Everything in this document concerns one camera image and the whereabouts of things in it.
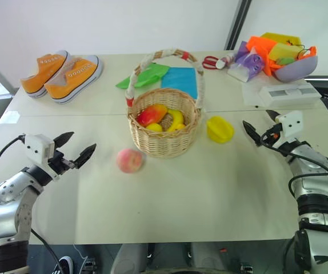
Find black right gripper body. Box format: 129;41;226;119
262;122;285;147

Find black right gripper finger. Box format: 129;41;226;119
265;109;282;124
242;120;263;147

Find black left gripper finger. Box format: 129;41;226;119
53;131;75;150
73;143;98;170

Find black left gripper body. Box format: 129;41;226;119
47;150;78;175

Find white rectangular device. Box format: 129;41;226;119
259;82;322;110

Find yellow bell pepper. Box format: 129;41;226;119
206;115;235;144

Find pink peach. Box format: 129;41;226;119
116;147;147;174

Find lavender plastic bowl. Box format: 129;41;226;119
272;54;319;84

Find small white flat box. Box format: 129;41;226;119
227;63;253;84

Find orange canvas sneaker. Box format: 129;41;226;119
43;54;105;105
20;50;71;99

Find purple plastic bag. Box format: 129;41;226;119
234;41;268;83

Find yellow sponge block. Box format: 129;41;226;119
269;42;301;61

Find purple bowl of items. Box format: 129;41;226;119
245;35;318;78

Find white tube with red print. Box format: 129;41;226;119
215;52;239;70

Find yellow banana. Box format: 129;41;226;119
165;109;186;133

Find yellow lemon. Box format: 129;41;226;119
146;122;164;134

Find yellow box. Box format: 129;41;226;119
259;32;303;47

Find red yellow mango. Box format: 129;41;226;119
137;104;169;127

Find blue cloth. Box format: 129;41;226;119
160;67;198;100

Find green cloth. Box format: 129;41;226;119
115;63;170;90

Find black shoe with white stripes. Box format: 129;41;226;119
51;255;74;274

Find grey rounded robot leg shape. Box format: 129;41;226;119
110;243;154;274

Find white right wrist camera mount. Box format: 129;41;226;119
275;110;305;139

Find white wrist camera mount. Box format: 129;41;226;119
23;133;61;182
275;110;305;139

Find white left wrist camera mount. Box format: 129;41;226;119
23;133;61;182

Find wicker basket with handle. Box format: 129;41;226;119
125;49;206;159

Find red handled scissors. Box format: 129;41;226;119
202;55;221;70

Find black thin cable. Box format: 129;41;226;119
30;227;65;274

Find dark window frame post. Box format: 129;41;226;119
223;0;253;51

